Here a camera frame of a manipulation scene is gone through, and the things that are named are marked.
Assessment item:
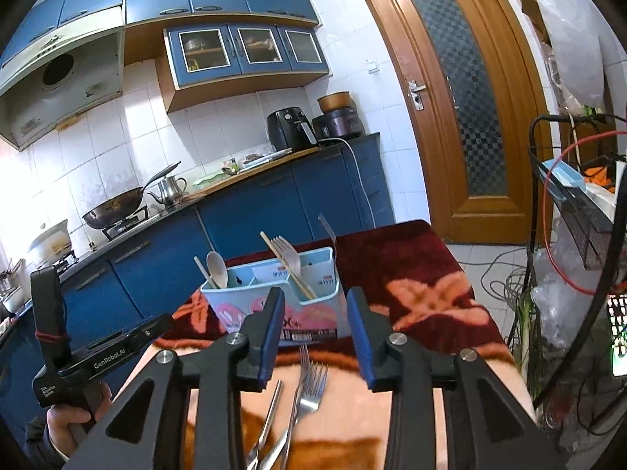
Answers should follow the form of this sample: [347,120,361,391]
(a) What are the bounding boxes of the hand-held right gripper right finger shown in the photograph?
[345,286,564,470]

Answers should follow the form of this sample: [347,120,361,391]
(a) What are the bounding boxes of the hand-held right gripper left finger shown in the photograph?
[63,286,287,470]

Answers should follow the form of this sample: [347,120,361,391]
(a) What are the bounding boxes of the light blue utensil box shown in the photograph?
[201,247,342,349]

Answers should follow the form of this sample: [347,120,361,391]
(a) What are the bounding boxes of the wooden chopstick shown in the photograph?
[259,231,317,300]

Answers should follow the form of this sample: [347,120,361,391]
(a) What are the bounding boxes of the steel fork with smiley handle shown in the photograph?
[271,236,303,282]

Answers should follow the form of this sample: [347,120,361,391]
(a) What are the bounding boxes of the grey spoon with white handle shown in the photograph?
[206,251,229,291]

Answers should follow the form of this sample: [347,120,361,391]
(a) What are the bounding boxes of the white chopstick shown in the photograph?
[194,255,219,291]

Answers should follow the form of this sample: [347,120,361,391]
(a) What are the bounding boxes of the person's left forearm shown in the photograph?
[24,416,69,470]

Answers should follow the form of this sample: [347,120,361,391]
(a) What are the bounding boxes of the person's left hand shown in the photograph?
[46,384,113,458]

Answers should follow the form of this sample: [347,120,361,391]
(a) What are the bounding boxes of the blue base cabinets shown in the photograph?
[0,132,395,451]

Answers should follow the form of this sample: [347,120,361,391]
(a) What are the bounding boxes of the white cooking pot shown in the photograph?
[28,219,72,264]

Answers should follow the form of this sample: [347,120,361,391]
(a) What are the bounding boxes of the gas stove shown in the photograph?
[100,206,150,240]

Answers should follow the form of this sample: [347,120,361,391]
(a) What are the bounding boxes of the black wok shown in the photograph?
[82,161,182,230]

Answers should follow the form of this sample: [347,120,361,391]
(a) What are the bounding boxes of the wooden cutting board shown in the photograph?
[195,149,319,193]

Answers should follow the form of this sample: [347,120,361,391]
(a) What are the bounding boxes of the steel kettle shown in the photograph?
[147,175,188,207]

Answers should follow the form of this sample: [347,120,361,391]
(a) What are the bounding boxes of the clear plastic bags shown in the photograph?
[531,245,605,348]

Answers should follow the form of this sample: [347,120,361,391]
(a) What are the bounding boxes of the black air fryer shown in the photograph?
[267,108,317,152]

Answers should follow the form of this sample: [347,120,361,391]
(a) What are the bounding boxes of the wooden door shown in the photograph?
[355,0,555,246]

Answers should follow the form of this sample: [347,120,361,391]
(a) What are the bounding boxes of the dark rice cooker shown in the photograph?
[312,107,364,142]

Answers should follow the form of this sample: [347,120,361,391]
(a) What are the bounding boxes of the brown pot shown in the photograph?
[317,90,354,113]

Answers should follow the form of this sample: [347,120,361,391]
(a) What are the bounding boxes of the smartphone with lit screen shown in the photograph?
[605,293,627,379]

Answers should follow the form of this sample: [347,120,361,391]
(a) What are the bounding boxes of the light blue tray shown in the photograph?
[539,159,587,202]

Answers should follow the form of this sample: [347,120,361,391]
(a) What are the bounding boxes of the range hood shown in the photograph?
[0,5,126,152]

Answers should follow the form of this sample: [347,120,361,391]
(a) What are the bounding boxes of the white plastic bag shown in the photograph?
[533,0,619,105]

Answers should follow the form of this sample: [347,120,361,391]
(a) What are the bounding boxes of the floor cables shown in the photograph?
[479,249,536,316]

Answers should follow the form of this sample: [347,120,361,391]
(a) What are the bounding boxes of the white power cable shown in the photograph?
[317,137,379,229]

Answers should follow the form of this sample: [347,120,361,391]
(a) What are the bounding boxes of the red cable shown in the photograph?
[543,131,627,297]

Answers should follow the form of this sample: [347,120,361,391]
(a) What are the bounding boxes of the black wire rack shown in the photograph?
[526,114,627,412]

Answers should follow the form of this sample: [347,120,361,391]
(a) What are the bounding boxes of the metal door handle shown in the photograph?
[407,80,428,111]

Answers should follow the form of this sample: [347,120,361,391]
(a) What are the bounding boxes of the blue glass-front wall cabinet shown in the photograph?
[163,23,330,114]

